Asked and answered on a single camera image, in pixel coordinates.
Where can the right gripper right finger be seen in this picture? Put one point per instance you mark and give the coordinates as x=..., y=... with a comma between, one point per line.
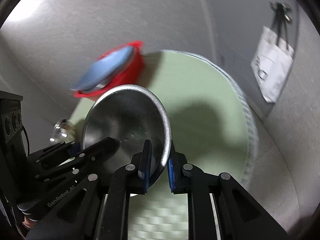
x=186, y=178

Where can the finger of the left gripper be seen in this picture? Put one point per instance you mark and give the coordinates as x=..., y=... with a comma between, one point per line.
x=54, y=155
x=96, y=153

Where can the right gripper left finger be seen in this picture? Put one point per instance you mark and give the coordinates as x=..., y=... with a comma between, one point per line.
x=132, y=178

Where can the stainless steel bowl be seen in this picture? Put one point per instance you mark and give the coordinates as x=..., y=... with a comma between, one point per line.
x=130, y=114

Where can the left hand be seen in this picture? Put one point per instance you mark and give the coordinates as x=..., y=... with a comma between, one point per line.
x=29, y=223

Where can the glass jar with metal lid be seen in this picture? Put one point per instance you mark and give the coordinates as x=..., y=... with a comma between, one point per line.
x=63, y=131

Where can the green white lace tablecloth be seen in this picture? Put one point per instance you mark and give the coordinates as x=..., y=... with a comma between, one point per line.
x=211, y=124

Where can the red plastic basin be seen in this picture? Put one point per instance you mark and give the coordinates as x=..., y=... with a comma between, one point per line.
x=128, y=76

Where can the white tote bag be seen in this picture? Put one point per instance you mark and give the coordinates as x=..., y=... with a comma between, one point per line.
x=271, y=64

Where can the grey door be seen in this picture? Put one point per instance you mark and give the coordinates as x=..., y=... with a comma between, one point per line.
x=238, y=26

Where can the metal door handle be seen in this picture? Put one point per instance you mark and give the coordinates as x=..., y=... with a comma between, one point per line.
x=285, y=7

